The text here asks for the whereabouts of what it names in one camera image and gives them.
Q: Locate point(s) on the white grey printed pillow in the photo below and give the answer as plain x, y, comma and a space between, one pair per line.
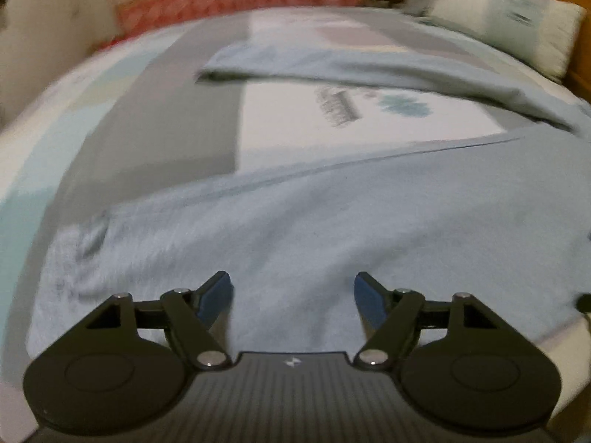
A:
540, 33

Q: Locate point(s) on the patchwork bed sheet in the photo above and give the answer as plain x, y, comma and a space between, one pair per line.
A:
116, 113

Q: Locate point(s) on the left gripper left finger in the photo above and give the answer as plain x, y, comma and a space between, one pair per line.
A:
127, 362

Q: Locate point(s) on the light blue grey garment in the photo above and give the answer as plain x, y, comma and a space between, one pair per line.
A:
433, 175

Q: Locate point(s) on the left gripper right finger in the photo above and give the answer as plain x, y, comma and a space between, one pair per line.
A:
457, 363

